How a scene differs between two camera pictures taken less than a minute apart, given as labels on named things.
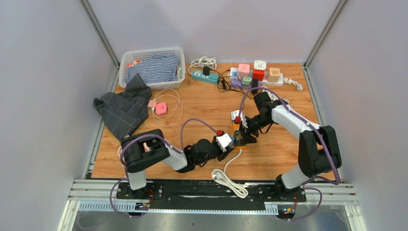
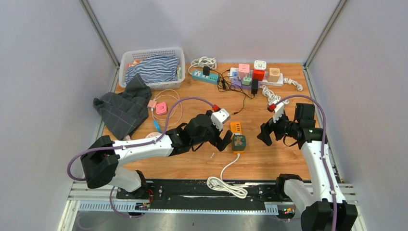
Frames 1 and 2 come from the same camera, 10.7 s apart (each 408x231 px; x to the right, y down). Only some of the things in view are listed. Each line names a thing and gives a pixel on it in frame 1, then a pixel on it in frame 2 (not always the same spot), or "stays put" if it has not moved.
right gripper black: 246,133 to 267,128
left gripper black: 222,155 to 220,143
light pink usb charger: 151,104 stays put
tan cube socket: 274,74 stays put
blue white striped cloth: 158,68 stays put
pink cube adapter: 161,109 stays put
